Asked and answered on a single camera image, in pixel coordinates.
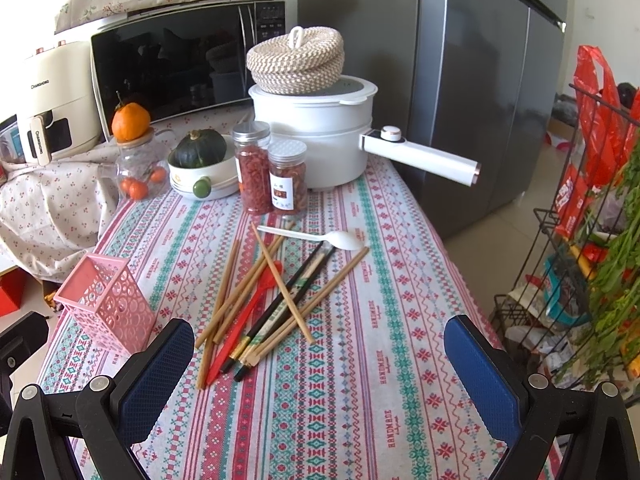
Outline pink perforated utensil holder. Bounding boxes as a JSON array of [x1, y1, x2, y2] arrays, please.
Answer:
[[54, 254, 155, 356]]

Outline red plastic spoon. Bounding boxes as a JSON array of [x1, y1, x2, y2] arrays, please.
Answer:
[[205, 266, 277, 387]]

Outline white plastic spoon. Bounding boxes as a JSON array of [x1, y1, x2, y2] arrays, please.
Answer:
[[257, 226, 364, 252]]

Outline green leafy vegetables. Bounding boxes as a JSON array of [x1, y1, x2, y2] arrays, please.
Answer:
[[559, 148, 639, 388]]

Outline red gift box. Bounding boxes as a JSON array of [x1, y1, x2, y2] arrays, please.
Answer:
[[0, 268, 28, 316]]

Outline small-flower cloth on side table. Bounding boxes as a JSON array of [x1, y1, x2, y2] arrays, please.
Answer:
[[0, 104, 252, 283]]

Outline patterned striped tablecloth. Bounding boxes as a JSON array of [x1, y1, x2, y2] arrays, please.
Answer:
[[37, 154, 561, 480]]

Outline glass jar with tomatoes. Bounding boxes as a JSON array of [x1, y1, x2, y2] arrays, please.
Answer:
[[116, 128, 169, 202]]

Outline white bowl with green knob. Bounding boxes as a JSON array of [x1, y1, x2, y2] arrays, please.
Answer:
[[167, 134, 239, 200]]

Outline dark green squash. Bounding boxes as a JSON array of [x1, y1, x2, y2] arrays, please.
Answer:
[[168, 129, 227, 169]]

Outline short jar labelled dried fruit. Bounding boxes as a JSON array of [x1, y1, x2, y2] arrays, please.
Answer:
[[268, 140, 307, 216]]

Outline orange tangerine on jar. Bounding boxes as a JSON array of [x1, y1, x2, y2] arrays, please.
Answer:
[[111, 93, 151, 143]]

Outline cream air fryer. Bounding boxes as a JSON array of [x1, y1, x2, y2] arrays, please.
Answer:
[[17, 41, 102, 166]]

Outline red plastic bag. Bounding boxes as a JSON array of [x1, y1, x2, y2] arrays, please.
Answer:
[[553, 44, 639, 238]]

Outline tall jar red goji berries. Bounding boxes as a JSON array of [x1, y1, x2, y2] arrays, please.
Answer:
[[231, 120, 272, 216]]

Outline grey refrigerator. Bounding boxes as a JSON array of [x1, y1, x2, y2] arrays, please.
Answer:
[[298, 0, 567, 238]]

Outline black microwave oven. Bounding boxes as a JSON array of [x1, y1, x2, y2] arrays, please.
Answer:
[[60, 0, 297, 136]]

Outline black wire rack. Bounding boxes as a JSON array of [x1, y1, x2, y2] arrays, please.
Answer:
[[491, 96, 639, 406]]

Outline white electric pot with handle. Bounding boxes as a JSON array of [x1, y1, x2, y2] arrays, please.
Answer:
[[248, 75, 480, 188]]

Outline woven rope lidded basket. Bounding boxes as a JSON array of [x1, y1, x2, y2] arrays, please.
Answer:
[[246, 26, 345, 96]]

